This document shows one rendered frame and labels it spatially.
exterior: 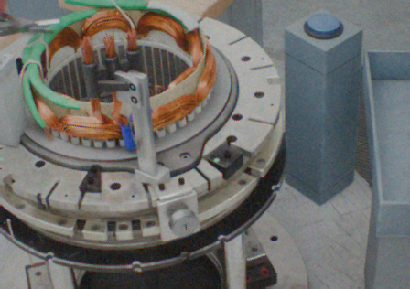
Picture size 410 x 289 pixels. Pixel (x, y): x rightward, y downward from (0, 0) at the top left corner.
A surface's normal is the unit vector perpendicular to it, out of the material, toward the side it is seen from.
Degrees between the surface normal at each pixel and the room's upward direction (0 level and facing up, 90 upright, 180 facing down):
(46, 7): 90
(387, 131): 0
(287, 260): 0
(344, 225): 0
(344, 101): 90
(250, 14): 90
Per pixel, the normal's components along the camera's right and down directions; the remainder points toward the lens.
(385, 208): -0.08, 0.63
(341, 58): 0.66, 0.44
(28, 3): -0.51, 0.56
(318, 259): -0.06, -0.77
